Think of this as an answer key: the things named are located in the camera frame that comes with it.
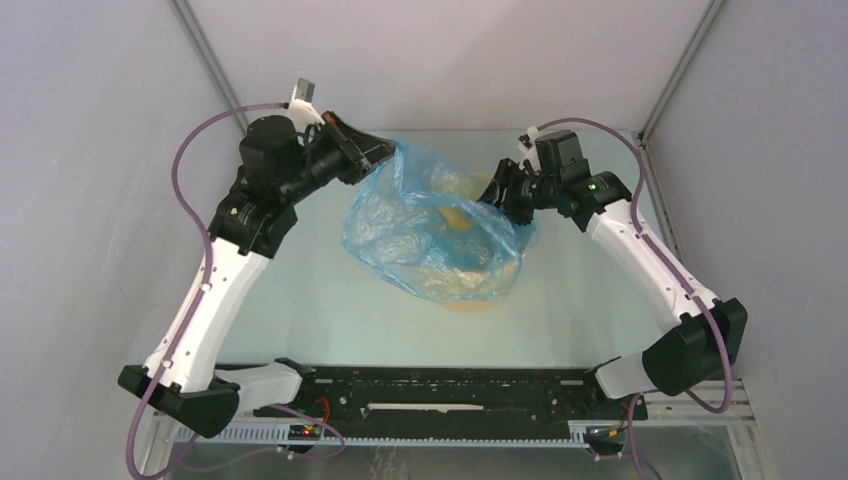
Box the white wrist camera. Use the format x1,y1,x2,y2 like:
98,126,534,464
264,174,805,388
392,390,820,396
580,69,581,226
518,126,540,170
286,78,324,132

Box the beige plastic trash bin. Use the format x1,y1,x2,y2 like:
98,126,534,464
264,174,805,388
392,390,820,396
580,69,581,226
409,172,537,313

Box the left corner frame post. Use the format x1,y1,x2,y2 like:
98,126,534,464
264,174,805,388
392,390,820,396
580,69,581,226
167,0,242,109

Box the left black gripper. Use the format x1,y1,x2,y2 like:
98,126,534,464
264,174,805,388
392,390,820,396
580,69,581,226
280,111,402,203

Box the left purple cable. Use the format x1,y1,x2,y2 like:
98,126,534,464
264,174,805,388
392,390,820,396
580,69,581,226
125,101,293,480

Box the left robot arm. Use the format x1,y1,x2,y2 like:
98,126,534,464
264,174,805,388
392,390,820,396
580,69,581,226
118,111,396,438

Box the purple cable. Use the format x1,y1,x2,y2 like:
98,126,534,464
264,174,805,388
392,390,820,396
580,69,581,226
536,117,735,415
125,101,293,480

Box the blue plastic trash bag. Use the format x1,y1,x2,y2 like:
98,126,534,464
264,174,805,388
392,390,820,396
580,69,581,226
342,141,538,304

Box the right corner frame post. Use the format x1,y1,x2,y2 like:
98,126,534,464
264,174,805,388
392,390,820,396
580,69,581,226
639,0,728,143

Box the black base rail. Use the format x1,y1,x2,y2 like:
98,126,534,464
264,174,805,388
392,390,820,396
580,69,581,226
253,358,630,446

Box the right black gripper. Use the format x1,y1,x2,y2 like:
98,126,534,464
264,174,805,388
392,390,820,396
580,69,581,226
468,157,561,229

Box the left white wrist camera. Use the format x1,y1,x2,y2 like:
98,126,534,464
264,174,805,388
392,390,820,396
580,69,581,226
286,78,324,132

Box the small electronics board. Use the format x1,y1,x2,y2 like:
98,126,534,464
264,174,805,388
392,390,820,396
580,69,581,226
287,425,323,441

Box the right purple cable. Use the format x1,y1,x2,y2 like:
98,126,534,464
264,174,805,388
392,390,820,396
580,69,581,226
536,117,735,415

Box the corner frame post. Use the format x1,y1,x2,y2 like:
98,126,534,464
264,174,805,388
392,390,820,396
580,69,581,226
167,0,242,109
639,0,728,143

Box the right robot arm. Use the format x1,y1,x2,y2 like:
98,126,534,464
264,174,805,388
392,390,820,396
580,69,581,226
480,130,748,418

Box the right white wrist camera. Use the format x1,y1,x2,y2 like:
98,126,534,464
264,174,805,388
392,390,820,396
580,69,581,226
518,126,540,170

